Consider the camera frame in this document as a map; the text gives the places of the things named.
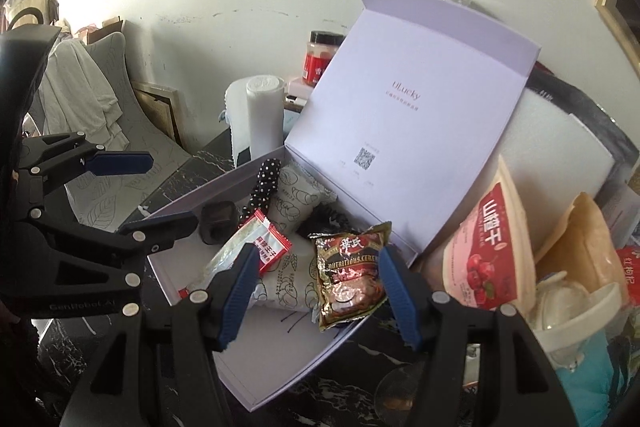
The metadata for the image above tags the grey leaf pattern pillow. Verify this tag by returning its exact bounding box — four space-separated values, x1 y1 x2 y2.
65 32 201 233

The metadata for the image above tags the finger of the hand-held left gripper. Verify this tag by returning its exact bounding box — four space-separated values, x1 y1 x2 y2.
15 132 155 202
20 207 201 289

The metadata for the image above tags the red white snack packet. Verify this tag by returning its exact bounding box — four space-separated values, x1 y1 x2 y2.
180 209 293 303

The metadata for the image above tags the lavender gift box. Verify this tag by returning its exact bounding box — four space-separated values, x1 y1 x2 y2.
145 0 542 410

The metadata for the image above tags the red lid jar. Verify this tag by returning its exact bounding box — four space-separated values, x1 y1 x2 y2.
301 30 346 88

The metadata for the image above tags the wooden frame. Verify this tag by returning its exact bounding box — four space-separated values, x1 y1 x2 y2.
132 82 183 145

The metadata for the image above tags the white paper towel roll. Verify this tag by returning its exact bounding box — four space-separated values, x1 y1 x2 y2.
225 74 287 168

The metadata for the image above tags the blue plastic bag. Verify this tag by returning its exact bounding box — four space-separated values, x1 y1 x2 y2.
555 332 640 427

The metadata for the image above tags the glass jar with white lid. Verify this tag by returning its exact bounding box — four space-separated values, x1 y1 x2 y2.
520 274 631 373

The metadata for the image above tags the gold picture frame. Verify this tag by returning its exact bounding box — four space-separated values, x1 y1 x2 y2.
595 0 640 78

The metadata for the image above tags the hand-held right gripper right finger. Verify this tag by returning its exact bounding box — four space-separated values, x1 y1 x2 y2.
377 246 571 427

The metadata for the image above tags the brown kraft pouch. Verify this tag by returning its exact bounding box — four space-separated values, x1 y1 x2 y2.
535 192 631 303

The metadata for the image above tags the grey garment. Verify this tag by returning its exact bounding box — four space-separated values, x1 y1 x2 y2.
40 39 131 148

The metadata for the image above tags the red dried fruit pouch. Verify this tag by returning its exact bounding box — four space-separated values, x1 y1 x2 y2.
440 154 538 313

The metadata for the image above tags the brown green cereal packet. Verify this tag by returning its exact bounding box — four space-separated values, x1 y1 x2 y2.
307 221 393 333

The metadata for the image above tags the black polka dot scrunchie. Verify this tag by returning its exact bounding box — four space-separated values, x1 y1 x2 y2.
239 158 351 239

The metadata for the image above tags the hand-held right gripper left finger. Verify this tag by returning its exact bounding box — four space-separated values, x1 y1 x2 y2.
60 243 261 427

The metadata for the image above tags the white printed snack packet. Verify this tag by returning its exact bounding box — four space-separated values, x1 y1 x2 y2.
272 162 338 233
250 252 321 314

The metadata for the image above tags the black framed board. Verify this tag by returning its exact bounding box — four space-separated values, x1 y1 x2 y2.
500 62 640 208

